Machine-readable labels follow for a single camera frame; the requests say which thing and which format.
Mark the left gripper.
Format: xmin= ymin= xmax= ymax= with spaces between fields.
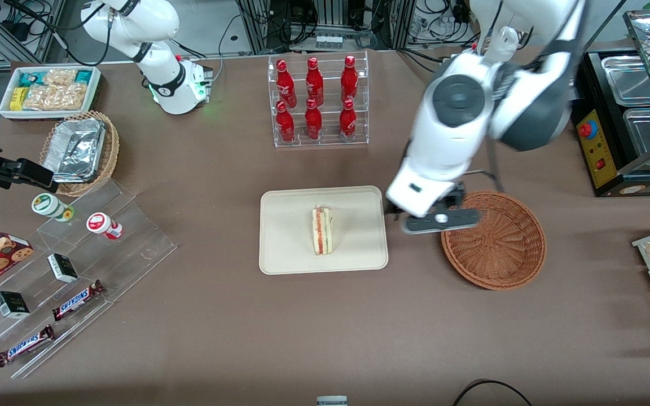
xmin=383 ymin=159 xmax=467 ymax=219

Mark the triangle sandwich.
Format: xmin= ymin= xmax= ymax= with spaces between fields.
xmin=310 ymin=205 xmax=335 ymax=257

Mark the large round wicker basket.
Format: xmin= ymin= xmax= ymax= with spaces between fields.
xmin=441 ymin=190 xmax=547 ymax=291

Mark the small oval wicker basket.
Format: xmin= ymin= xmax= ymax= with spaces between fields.
xmin=39 ymin=110 xmax=121 ymax=198

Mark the cream plastic tray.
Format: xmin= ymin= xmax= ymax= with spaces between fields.
xmin=259 ymin=186 xmax=389 ymax=276

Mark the green lid yogurt cup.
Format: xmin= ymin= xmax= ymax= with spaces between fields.
xmin=31 ymin=192 xmax=76 ymax=223

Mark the aluminium foil container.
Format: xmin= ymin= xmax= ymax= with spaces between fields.
xmin=42 ymin=118 xmax=107 ymax=184

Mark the white rectangular snack bin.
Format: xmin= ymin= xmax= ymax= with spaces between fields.
xmin=0 ymin=65 xmax=103 ymax=122

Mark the large clear cracker bag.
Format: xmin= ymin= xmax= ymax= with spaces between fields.
xmin=22 ymin=83 xmax=89 ymax=112

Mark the red lid yogurt cup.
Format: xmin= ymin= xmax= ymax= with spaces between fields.
xmin=86 ymin=211 xmax=124 ymax=241

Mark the small black carton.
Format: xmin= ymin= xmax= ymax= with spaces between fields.
xmin=47 ymin=253 xmax=80 ymax=284
xmin=0 ymin=290 xmax=32 ymax=320

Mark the small clear cracker bag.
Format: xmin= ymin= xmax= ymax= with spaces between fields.
xmin=43 ymin=68 xmax=79 ymax=87

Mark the red cola bottle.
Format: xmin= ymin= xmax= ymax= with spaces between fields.
xmin=276 ymin=59 xmax=297 ymax=109
xmin=341 ymin=55 xmax=359 ymax=104
xmin=275 ymin=100 xmax=296 ymax=143
xmin=305 ymin=98 xmax=323 ymax=141
xmin=305 ymin=56 xmax=324 ymax=108
xmin=339 ymin=99 xmax=357 ymax=142

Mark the clear acrylic stepped stand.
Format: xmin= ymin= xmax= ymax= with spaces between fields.
xmin=0 ymin=179 xmax=178 ymax=380

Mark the snickers chocolate bar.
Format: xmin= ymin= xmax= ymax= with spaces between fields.
xmin=0 ymin=324 xmax=56 ymax=368
xmin=51 ymin=279 xmax=107 ymax=323

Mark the clear acrylic bottle rack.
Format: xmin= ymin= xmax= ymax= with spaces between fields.
xmin=267 ymin=51 xmax=370 ymax=148

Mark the black food warmer appliance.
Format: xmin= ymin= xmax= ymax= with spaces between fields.
xmin=571 ymin=48 xmax=650 ymax=198

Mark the black cable loop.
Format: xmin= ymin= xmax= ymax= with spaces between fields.
xmin=451 ymin=379 xmax=535 ymax=406

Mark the aluminium equipment frame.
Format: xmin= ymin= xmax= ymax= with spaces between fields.
xmin=234 ymin=0 xmax=417 ymax=55

